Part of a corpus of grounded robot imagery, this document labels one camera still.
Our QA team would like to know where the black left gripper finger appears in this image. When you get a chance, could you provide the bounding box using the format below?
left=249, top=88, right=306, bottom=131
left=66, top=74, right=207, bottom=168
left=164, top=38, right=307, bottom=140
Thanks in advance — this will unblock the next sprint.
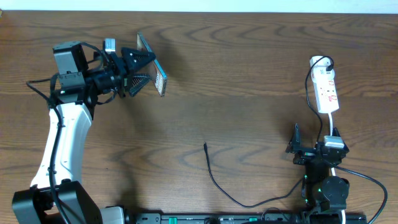
left=127, top=73, right=151, bottom=97
left=121, top=47, right=156, bottom=72

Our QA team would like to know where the black usb charging cable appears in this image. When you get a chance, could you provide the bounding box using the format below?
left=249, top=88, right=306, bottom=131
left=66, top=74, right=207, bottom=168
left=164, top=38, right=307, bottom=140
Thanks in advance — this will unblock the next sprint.
left=203, top=55, right=335, bottom=208

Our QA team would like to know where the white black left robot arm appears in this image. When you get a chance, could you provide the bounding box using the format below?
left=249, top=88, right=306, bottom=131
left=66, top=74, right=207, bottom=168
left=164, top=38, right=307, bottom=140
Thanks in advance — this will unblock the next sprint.
left=12, top=39, right=156, bottom=223

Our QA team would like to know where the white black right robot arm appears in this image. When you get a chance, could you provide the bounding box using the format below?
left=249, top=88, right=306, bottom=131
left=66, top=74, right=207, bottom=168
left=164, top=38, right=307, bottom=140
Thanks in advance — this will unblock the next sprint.
left=285, top=124, right=349, bottom=223

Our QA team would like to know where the white usb charger plug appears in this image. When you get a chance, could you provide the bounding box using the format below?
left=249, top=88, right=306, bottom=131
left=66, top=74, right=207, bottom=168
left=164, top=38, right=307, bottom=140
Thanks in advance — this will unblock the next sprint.
left=310, top=55, right=335, bottom=82

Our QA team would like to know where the white power strip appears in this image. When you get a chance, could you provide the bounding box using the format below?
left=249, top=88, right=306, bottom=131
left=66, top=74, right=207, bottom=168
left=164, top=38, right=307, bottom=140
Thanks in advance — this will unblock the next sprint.
left=311, top=65, right=339, bottom=114

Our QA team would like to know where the white power strip cord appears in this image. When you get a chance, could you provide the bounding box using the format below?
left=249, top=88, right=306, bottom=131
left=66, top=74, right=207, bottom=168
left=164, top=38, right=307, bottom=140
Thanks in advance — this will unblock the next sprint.
left=328, top=112, right=347, bottom=224

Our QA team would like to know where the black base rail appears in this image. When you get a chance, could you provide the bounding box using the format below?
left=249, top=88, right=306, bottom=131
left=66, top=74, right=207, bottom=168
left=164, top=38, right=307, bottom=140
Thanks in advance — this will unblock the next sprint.
left=102, top=212, right=368, bottom=224

